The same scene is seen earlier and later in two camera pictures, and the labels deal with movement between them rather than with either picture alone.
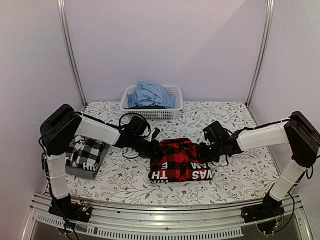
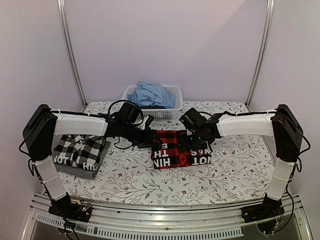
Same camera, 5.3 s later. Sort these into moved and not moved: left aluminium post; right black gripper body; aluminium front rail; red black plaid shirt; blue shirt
Moved: red black plaid shirt; right black gripper body
Not moved: aluminium front rail; blue shirt; left aluminium post
